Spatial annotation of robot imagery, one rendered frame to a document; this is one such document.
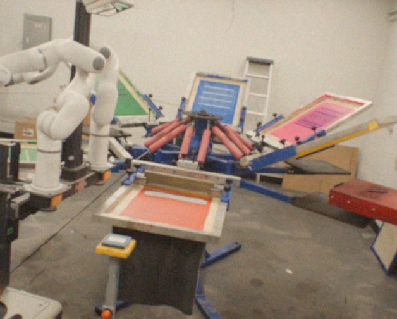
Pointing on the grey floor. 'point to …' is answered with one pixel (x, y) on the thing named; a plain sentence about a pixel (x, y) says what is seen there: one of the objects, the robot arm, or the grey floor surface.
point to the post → (115, 254)
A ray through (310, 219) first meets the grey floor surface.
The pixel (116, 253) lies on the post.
